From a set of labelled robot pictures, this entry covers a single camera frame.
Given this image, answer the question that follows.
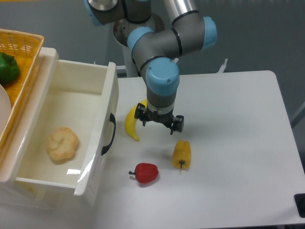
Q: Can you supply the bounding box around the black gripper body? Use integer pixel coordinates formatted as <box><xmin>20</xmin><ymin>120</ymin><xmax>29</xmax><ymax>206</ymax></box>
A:
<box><xmin>145</xmin><ymin>109</ymin><xmax>173</xmax><ymax>125</ymax></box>

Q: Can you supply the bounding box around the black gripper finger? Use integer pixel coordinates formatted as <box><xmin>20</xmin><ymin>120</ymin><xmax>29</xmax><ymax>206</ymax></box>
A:
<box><xmin>134</xmin><ymin>102</ymin><xmax>149</xmax><ymax>126</ymax></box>
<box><xmin>165</xmin><ymin>115</ymin><xmax>184</xmax><ymax>135</ymax></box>

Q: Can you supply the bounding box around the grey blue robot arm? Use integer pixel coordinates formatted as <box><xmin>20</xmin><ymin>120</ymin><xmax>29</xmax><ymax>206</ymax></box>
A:
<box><xmin>84</xmin><ymin>0</ymin><xmax>217</xmax><ymax>132</ymax></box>

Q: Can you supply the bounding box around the white drawer cabinet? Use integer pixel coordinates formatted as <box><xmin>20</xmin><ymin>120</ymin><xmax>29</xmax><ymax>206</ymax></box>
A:
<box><xmin>0</xmin><ymin>47</ymin><xmax>96</xmax><ymax>211</ymax></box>

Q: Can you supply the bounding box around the yellow toy banana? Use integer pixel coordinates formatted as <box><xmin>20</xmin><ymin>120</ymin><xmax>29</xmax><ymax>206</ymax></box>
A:
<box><xmin>124</xmin><ymin>104</ymin><xmax>140</xmax><ymax>142</ymax></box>

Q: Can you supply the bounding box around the yellow toy bell pepper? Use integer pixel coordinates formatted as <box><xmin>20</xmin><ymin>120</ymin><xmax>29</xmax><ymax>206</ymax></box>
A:
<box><xmin>172</xmin><ymin>140</ymin><xmax>192</xmax><ymax>170</ymax></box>

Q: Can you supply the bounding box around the red toy bell pepper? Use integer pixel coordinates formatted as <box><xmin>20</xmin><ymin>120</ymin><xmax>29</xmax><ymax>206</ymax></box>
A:
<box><xmin>129</xmin><ymin>163</ymin><xmax>159</xmax><ymax>184</ymax></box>

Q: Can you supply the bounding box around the toy bread bun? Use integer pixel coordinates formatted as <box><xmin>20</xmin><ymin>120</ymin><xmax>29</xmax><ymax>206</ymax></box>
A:
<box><xmin>46</xmin><ymin>126</ymin><xmax>79</xmax><ymax>164</ymax></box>

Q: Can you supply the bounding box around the yellow woven basket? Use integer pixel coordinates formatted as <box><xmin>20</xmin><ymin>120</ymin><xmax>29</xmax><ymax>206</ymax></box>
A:
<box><xmin>0</xmin><ymin>29</ymin><xmax>44</xmax><ymax>148</ymax></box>

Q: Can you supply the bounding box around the white plate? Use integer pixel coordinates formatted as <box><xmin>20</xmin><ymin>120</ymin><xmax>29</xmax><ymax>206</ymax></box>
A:
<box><xmin>0</xmin><ymin>85</ymin><xmax>11</xmax><ymax>133</ymax></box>

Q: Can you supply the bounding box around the green toy bell pepper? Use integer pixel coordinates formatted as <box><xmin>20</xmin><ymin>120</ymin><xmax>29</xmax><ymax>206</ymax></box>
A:
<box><xmin>0</xmin><ymin>52</ymin><xmax>20</xmax><ymax>85</ymax></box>

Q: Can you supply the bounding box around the black corner object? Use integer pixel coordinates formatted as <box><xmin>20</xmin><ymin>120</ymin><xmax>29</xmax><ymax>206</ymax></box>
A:
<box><xmin>294</xmin><ymin>193</ymin><xmax>305</xmax><ymax>218</ymax></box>

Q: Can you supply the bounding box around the white table clamp bracket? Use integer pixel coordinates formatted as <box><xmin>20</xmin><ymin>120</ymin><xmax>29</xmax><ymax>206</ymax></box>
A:
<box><xmin>217</xmin><ymin>58</ymin><xmax>228</xmax><ymax>73</ymax></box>

